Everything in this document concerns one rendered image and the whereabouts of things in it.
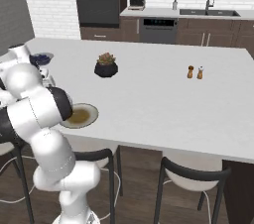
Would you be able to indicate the dark blue bowl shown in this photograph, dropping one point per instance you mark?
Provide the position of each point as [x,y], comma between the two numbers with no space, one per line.
[41,58]

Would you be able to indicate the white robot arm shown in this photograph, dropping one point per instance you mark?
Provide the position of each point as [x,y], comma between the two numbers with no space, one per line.
[49,148]

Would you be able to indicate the dark metal tap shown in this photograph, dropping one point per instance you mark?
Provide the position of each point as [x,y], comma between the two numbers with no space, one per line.
[208,1]

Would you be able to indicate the pale plate with brown centre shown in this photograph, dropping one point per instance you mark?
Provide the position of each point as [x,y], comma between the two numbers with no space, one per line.
[86,115]

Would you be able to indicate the brown pepper shaker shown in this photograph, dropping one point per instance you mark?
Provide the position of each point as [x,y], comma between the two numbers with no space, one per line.
[190,72]

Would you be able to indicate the black built-in oven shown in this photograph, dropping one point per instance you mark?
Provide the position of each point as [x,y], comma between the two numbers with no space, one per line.
[98,7]

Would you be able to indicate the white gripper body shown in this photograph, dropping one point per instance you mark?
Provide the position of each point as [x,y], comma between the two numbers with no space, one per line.
[47,77]

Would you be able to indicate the grey fridge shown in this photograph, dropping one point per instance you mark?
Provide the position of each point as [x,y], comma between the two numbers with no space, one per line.
[13,10]

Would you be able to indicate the dark sink basin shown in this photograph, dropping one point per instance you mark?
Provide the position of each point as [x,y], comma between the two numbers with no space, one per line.
[198,12]

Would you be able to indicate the brown base cupboard run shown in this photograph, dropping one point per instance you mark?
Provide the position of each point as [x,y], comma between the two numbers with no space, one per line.
[211,33]

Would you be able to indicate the brown salt shaker white top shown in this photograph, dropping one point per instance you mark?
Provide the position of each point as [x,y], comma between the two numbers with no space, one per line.
[200,73]

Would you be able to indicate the succulent in black pot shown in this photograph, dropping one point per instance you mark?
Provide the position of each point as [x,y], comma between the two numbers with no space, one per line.
[106,66]

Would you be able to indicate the black chair with white seat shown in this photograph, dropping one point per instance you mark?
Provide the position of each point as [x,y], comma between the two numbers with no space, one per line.
[20,168]
[105,158]
[195,175]

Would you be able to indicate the white soap bottle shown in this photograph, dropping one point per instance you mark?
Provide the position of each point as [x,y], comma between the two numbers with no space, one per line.
[175,5]

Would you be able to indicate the grey dishwasher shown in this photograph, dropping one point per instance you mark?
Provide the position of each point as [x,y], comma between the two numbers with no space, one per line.
[158,31]

